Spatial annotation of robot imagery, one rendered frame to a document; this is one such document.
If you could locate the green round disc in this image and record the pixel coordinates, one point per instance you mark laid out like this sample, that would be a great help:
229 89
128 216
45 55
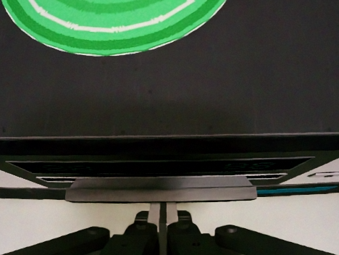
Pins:
109 27

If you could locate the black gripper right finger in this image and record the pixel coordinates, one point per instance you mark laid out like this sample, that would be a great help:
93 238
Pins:
182 237

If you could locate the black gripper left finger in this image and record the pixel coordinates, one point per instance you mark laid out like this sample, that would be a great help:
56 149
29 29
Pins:
143 237

